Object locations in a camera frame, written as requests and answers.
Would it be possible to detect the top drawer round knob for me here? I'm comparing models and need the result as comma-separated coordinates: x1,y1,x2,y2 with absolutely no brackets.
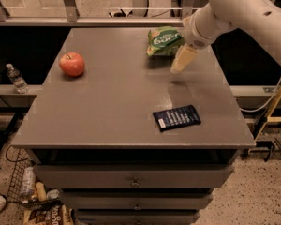
130,178,140,188

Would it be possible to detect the red apple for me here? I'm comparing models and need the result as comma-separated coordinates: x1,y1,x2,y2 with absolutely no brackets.
59,52,85,77

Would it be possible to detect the green rice chip bag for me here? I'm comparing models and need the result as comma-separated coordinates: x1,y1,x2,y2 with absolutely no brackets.
146,26,185,56

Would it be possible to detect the clear plastic water bottle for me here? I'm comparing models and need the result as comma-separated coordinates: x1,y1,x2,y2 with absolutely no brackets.
6,64,29,94

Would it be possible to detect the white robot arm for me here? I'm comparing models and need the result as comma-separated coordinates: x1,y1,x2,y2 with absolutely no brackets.
181,0,281,66

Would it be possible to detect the brown snack bag on floor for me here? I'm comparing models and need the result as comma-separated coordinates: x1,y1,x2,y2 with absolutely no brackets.
23,204,74,225

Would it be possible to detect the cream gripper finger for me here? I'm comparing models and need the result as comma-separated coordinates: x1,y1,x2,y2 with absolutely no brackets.
170,44,197,74

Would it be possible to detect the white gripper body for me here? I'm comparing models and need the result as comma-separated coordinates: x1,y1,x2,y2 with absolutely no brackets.
182,5,223,49

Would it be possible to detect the drawer round knob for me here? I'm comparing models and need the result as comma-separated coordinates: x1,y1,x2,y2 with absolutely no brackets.
134,204,141,211
130,178,140,188

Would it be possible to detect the black wire basket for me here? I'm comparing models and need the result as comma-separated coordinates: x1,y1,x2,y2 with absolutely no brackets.
7,149,35,203

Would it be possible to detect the middle drawer round knob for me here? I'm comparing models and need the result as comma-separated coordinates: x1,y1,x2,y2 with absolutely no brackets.
134,204,141,211

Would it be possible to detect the yellow metal stand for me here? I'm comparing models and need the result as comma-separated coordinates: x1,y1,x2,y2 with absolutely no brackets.
248,72,281,161

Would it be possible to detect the grey drawer cabinet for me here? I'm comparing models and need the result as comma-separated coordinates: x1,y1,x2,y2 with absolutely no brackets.
13,28,254,225

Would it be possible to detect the dark blue rxbar wrapper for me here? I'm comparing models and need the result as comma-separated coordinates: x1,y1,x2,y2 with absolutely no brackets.
153,105,201,132

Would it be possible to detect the grey metal railing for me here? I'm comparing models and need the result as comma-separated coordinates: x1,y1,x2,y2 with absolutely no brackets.
0,0,194,27

